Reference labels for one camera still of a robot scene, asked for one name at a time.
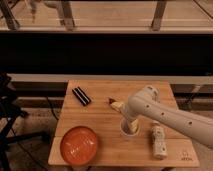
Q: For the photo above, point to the wooden table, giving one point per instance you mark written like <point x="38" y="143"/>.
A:
<point x="114" y="149"/>

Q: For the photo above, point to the black rectangular box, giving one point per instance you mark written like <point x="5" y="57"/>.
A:
<point x="81" y="96"/>

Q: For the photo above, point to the black tripod stand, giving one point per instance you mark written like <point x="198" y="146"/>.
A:
<point x="11" y="112"/>

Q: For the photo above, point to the red chili pepper toy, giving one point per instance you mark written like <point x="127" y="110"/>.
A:
<point x="111" y="100"/>

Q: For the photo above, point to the orange plate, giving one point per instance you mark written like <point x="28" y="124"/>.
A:
<point x="79" y="146"/>

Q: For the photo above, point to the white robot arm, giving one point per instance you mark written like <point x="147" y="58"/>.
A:
<point x="145" y="102"/>

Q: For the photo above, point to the white plastic bottle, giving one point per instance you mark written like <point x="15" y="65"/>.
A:
<point x="158" y="140"/>

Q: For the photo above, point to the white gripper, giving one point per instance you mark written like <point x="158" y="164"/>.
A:
<point x="129" y="113"/>

